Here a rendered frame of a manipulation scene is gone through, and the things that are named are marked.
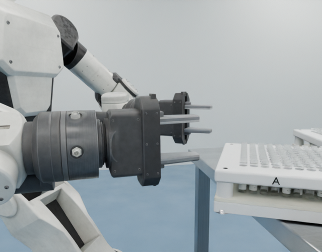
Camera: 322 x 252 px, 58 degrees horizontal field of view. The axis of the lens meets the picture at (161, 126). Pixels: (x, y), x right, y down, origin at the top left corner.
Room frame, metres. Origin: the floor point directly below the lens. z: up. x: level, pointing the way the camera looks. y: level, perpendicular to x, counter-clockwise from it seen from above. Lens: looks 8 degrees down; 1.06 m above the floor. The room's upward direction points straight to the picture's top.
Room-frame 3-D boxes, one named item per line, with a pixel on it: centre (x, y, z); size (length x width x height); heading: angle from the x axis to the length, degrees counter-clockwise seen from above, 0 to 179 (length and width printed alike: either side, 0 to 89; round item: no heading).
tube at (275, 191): (0.47, -0.19, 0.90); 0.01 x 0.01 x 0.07
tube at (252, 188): (0.48, -0.16, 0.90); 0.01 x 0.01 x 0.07
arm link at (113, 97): (0.80, 0.12, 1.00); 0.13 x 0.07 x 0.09; 1
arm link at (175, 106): (0.71, -0.01, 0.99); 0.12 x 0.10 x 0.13; 66
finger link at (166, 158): (0.40, -0.02, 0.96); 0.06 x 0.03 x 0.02; 105
